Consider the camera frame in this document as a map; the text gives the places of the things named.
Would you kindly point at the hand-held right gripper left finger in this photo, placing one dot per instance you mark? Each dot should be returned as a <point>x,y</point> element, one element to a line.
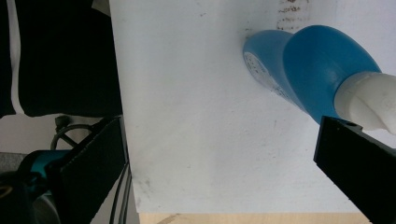
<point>90,165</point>

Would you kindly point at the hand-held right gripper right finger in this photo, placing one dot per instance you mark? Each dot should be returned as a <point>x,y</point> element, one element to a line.
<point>358,161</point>

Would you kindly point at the blue bottle with white cap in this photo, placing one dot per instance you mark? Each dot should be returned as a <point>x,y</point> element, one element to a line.
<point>317,65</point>

